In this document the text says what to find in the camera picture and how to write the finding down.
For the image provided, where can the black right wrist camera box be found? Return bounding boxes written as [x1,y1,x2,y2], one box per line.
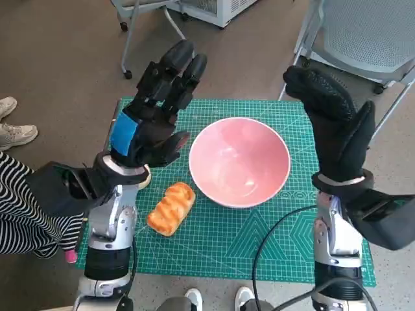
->
[345,189,415,251]

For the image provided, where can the grey chair with casters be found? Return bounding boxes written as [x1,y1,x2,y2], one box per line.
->
[112,0,187,80]

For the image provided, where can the white mesh cabinet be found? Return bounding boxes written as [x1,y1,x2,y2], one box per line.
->
[167,0,260,29]

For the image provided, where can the orange toy bread loaf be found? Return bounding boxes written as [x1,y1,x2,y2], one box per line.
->
[146,181,196,237]

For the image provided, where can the person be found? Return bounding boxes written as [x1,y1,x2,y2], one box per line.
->
[0,96,39,152]
[0,152,86,264]
[157,286,273,311]

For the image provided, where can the green cutting mat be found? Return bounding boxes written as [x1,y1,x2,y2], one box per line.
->
[75,98,377,288]

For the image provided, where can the grey mesh seat chair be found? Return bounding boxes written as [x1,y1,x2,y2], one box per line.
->
[278,0,415,143]

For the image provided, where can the round toy bread bun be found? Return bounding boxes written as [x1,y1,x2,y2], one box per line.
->
[137,164,152,189]

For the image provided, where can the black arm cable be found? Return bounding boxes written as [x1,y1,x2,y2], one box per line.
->
[252,204,372,311]
[124,235,139,297]

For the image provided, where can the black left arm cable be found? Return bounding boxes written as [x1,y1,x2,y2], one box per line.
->
[124,235,139,297]

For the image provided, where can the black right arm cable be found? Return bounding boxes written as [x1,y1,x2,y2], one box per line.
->
[252,204,372,311]

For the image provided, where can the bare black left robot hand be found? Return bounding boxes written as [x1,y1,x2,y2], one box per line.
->
[108,40,208,169]

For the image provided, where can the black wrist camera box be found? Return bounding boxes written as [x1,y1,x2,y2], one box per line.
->
[345,189,415,251]
[24,161,113,216]

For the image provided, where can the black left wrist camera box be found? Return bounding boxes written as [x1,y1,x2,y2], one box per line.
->
[24,161,113,216]

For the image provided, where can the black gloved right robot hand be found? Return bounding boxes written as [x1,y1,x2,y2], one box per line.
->
[282,65,376,187]

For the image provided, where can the pink bowl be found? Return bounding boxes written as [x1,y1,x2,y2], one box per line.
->
[189,117,291,209]

